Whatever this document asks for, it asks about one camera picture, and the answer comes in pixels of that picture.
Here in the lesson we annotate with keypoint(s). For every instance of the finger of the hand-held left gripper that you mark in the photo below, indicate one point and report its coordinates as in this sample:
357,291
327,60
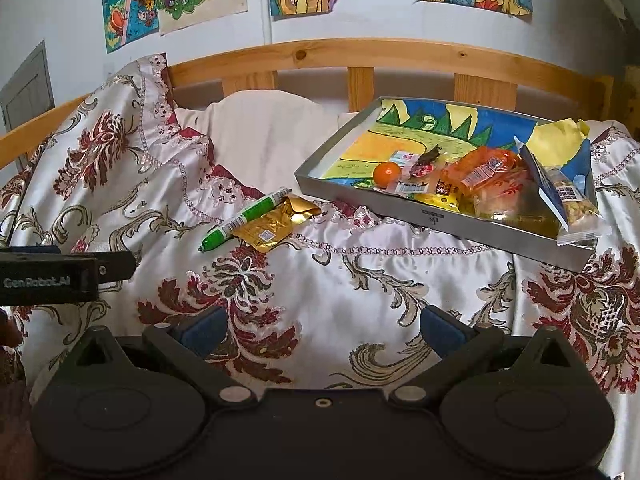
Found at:
35,249
117,266

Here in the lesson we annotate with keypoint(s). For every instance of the wall drawing with orange figure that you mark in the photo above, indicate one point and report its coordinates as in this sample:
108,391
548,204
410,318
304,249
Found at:
130,5

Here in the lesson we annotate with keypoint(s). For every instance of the person's left hand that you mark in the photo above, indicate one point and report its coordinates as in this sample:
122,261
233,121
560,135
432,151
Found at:
9,330

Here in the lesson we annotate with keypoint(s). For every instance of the clear packet with brown snack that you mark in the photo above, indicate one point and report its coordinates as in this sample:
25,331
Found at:
425,162

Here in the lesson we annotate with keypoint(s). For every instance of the navy blue box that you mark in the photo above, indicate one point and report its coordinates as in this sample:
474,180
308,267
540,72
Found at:
545,185

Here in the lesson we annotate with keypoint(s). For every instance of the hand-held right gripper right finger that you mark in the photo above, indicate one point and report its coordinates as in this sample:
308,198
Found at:
441,333

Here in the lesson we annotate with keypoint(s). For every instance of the clear nut bar packet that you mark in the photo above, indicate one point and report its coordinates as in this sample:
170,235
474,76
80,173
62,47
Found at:
575,205

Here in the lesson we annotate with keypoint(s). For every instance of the orange snack packet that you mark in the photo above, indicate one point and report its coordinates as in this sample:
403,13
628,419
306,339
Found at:
480,172

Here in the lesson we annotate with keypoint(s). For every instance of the clear packet with red print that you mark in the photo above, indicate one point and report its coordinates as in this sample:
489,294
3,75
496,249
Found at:
502,202

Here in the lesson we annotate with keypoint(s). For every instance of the person's left forearm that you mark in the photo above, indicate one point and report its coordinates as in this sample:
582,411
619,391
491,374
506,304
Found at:
12,410

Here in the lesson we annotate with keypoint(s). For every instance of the wooden bed rail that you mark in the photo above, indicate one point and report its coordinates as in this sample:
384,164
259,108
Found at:
350,52

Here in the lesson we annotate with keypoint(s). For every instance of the colourful drawing paper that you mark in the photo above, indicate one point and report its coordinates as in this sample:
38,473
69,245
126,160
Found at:
390,135

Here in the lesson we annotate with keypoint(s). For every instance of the white wall pipe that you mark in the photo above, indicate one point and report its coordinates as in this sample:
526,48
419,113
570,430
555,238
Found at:
265,0

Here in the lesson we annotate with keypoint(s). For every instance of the floral satin blanket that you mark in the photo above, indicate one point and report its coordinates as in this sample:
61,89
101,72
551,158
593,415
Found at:
300,280

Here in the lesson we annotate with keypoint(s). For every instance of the gold foil packet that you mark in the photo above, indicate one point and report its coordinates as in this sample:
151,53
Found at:
272,225

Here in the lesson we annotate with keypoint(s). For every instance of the yellow snack packet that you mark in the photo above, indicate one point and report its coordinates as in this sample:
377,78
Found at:
440,197

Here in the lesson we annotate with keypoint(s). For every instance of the white pink printed packet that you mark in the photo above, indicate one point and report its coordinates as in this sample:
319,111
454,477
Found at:
406,156

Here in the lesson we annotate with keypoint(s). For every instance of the white pillow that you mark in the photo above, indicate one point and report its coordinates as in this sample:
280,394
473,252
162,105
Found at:
265,135

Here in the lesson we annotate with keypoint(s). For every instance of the grey tray box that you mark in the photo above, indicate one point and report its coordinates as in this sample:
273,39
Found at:
450,225

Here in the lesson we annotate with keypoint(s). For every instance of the green white sausage stick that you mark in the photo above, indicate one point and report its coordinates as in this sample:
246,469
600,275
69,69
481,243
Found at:
240,221

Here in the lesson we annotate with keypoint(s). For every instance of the small tangerine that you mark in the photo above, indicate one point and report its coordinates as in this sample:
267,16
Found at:
387,174

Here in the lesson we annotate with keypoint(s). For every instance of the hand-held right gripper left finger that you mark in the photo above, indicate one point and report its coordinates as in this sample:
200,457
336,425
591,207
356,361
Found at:
205,328

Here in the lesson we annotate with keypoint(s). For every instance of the grey wall panel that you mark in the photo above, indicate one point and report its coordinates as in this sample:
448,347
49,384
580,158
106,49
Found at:
25,90

